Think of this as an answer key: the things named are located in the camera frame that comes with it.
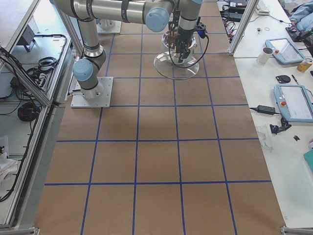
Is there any black round disc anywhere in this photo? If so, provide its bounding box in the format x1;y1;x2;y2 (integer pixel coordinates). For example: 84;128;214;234
275;75;291;84

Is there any coiled black cable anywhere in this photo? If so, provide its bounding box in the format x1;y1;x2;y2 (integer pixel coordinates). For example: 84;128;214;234
17;101;41;122

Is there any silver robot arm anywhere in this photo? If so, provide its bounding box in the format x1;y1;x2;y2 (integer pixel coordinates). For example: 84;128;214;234
54;0;206;99

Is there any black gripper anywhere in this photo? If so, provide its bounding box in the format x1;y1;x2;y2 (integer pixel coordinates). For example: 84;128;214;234
175;26;194;62
168;10;180;37

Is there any blue teach pendant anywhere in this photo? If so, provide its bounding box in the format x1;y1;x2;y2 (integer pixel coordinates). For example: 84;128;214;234
273;84;313;123
265;38;305;64

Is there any white mug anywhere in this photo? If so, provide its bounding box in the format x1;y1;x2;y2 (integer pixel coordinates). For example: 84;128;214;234
256;47;273;64

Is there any black power adapter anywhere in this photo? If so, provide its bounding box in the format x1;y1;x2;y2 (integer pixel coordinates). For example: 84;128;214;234
256;105;276;115

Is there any yellow drink can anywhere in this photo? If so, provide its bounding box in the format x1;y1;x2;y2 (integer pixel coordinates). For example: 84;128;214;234
297;58;313;72

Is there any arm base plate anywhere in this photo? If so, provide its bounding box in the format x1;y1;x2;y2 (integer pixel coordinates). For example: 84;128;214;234
96;19;121;34
71;77;113;108

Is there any white electric cooking pot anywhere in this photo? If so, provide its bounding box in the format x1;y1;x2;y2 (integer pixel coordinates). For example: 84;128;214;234
161;29;198;55

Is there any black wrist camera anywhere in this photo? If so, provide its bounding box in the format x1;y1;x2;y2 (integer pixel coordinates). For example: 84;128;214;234
196;22;207;39

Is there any clear glass pot lid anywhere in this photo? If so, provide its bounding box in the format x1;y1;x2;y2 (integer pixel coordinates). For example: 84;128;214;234
154;51;199;80

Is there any aluminium frame post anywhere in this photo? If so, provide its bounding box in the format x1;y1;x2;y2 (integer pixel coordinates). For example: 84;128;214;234
228;0;258;55

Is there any far blue teach pendant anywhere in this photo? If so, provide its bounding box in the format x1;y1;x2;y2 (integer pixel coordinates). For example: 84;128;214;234
265;38;305;64

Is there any near blue teach pendant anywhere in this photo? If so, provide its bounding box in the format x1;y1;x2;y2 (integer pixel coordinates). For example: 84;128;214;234
273;84;313;123

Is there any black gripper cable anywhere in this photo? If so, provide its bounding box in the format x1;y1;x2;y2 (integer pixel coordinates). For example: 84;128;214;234
167;22;210;67

